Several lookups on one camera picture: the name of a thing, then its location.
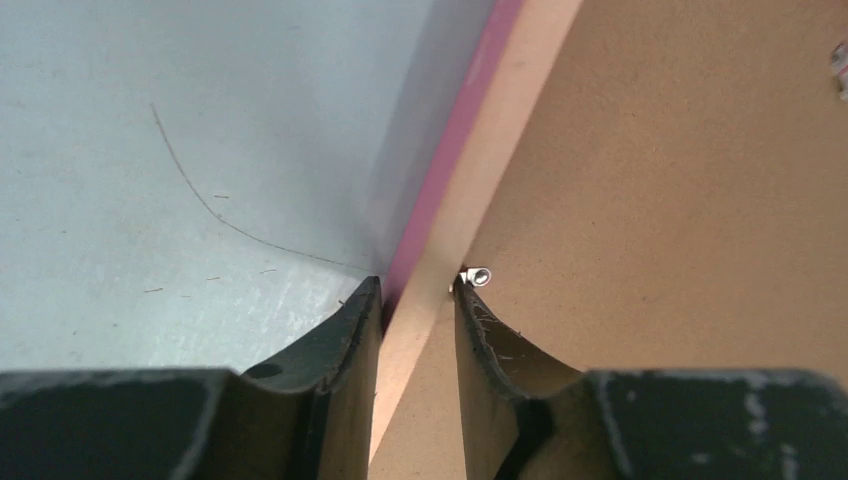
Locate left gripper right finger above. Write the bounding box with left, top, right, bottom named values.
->
left=453, top=282, right=847, bottom=479

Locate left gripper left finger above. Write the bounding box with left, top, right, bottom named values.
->
left=1, top=276, right=382, bottom=479

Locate brown backing board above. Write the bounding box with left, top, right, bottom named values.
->
left=369, top=1, right=847, bottom=479

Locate orange wooden picture frame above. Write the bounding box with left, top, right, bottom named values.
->
left=370, top=0, right=581, bottom=454

